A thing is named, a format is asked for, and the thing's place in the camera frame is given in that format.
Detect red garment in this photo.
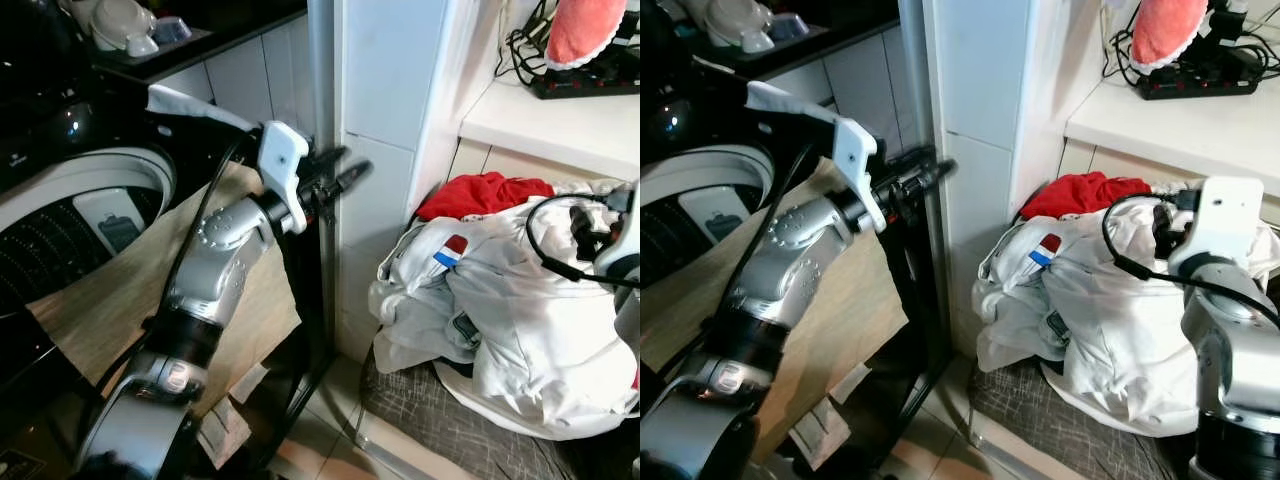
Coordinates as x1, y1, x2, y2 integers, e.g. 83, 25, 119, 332
415, 172, 557, 223
1020, 171, 1153, 222

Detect white stone ledge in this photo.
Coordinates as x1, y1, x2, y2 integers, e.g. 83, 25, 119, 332
1063, 78, 1280, 191
458, 78, 641, 183

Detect white jacket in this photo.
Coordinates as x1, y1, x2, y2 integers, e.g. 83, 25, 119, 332
368, 180, 641, 442
974, 183, 1280, 437

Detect wood grain board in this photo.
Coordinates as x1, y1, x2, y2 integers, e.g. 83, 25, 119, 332
28, 162, 303, 421
640, 158, 911, 463

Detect black power strip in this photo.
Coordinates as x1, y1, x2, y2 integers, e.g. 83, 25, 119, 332
530, 45, 641, 101
1137, 45, 1264, 102

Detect black glass washer lid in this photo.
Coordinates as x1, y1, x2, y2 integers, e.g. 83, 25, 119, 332
640, 55, 843, 191
0, 0, 263, 196

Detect small blue cup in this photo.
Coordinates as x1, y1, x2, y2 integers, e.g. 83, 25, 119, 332
770, 12, 812, 44
152, 15, 194, 47

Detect pink cloth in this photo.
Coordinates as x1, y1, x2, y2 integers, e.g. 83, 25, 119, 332
545, 0, 630, 72
1130, 0, 1212, 74

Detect grey fabric laundry basket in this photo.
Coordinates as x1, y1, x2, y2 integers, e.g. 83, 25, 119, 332
355, 350, 641, 480
963, 358, 1201, 480

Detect white paper tag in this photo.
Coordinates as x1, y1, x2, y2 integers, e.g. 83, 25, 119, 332
800, 395, 853, 463
197, 395, 253, 469

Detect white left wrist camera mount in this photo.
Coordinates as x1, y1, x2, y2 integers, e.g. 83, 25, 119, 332
832, 117, 887, 233
257, 121, 313, 236

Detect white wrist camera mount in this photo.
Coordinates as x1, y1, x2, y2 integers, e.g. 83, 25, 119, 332
832, 117, 887, 233
257, 121, 313, 236
1172, 177, 1266, 276

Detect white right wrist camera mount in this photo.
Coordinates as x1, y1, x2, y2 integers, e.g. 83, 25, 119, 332
1172, 177, 1266, 276

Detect black metal frame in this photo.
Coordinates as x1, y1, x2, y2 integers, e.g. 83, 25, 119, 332
245, 200, 338, 473
860, 195, 953, 473

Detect tangled black power cables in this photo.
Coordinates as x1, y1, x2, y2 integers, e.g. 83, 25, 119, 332
495, 0, 561, 89
1100, 0, 1143, 83

